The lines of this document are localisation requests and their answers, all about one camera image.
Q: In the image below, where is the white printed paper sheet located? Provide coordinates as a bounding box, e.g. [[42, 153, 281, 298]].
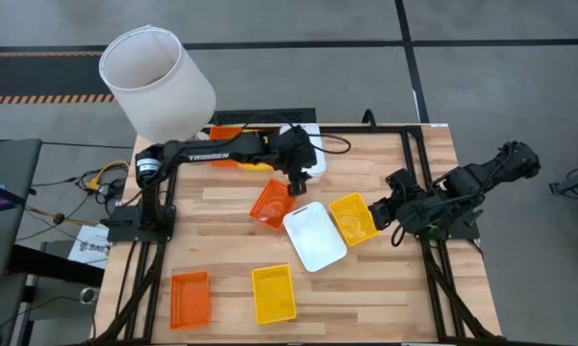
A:
[[66, 223, 111, 270]]

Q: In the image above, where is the small round metal disc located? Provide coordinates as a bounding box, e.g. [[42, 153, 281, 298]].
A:
[[79, 286, 101, 306]]

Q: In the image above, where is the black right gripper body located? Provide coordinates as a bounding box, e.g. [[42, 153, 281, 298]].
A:
[[388, 194, 432, 235]]

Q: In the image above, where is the white plastic bin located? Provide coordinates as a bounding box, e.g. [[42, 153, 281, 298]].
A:
[[278, 122, 328, 185], [282, 201, 349, 274]]

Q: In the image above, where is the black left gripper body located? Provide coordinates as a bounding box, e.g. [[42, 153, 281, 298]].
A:
[[274, 125, 317, 177]]

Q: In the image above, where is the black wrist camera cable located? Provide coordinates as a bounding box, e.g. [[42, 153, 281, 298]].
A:
[[390, 221, 410, 248], [288, 123, 352, 156]]

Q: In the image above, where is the orange slotted plastic basket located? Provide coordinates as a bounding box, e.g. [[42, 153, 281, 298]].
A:
[[168, 270, 213, 331], [248, 178, 298, 232], [209, 125, 244, 168]]

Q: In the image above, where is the white lampshade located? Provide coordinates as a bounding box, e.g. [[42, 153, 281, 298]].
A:
[[98, 24, 217, 144]]

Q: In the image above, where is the black metal table frame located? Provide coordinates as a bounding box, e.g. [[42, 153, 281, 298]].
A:
[[93, 123, 506, 345]]

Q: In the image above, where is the yellow cable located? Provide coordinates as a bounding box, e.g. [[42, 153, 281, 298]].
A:
[[84, 161, 131, 192]]

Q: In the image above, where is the black cable loop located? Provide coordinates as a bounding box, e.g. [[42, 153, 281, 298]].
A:
[[362, 109, 380, 132]]

